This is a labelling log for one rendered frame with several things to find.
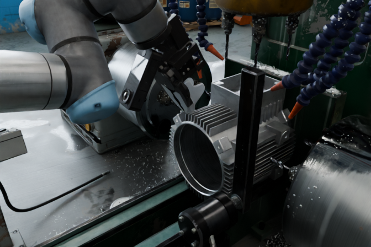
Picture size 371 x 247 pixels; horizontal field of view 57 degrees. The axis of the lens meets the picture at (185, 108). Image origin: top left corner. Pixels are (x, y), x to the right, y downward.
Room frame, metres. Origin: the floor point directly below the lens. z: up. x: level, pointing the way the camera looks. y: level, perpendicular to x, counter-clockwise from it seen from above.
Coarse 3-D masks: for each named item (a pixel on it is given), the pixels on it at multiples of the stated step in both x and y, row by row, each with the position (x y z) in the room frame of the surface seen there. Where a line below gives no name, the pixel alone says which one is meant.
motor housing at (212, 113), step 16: (192, 112) 0.59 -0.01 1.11; (208, 112) 0.59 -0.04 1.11; (224, 112) 0.60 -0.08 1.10; (176, 128) 0.61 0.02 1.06; (192, 128) 0.65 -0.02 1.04; (208, 128) 0.55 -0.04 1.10; (224, 128) 0.56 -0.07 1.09; (176, 144) 0.63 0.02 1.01; (192, 144) 0.65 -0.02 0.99; (208, 144) 0.67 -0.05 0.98; (272, 144) 0.58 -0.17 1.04; (288, 144) 0.60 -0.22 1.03; (176, 160) 0.62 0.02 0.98; (192, 160) 0.63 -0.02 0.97; (208, 160) 0.64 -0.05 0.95; (224, 160) 0.51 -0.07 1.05; (256, 160) 0.54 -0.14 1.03; (192, 176) 0.60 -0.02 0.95; (208, 176) 0.60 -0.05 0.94; (224, 176) 0.50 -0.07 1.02; (256, 176) 0.54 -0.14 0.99; (208, 192) 0.54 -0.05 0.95; (224, 192) 0.51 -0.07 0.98
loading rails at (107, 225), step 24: (144, 192) 0.57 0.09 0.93; (168, 192) 0.58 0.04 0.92; (192, 192) 0.60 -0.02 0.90; (264, 192) 0.60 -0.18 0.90; (96, 216) 0.50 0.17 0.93; (120, 216) 0.51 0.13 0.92; (144, 216) 0.52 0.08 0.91; (168, 216) 0.56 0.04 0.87; (240, 216) 0.55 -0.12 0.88; (264, 216) 0.60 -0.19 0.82; (48, 240) 0.44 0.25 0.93; (72, 240) 0.45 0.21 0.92; (96, 240) 0.45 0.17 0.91; (120, 240) 0.48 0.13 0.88; (144, 240) 0.45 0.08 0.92; (168, 240) 0.44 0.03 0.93
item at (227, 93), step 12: (216, 84) 0.64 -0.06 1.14; (228, 84) 0.68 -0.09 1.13; (264, 84) 0.69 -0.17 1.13; (216, 96) 0.64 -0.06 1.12; (228, 96) 0.61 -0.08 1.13; (264, 96) 0.61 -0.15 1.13; (276, 96) 0.63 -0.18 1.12; (228, 108) 0.61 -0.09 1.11; (264, 108) 0.61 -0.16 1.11; (276, 108) 0.63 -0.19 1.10; (264, 120) 0.61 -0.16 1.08
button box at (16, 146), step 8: (16, 128) 0.60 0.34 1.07; (0, 136) 0.55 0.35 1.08; (8, 136) 0.56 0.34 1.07; (16, 136) 0.57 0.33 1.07; (0, 144) 0.55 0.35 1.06; (8, 144) 0.55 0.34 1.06; (16, 144) 0.56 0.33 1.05; (24, 144) 0.57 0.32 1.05; (0, 152) 0.54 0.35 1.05; (8, 152) 0.55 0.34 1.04; (16, 152) 0.55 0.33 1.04; (24, 152) 0.56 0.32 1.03; (0, 160) 0.53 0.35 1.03
